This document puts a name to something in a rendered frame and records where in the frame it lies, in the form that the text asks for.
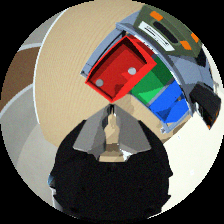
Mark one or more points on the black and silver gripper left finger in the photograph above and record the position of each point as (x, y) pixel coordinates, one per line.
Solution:
(88, 137)

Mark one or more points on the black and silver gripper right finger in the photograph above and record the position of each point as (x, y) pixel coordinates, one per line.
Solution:
(136, 138)

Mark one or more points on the red plastic bin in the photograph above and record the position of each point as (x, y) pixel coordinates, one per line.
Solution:
(113, 67)

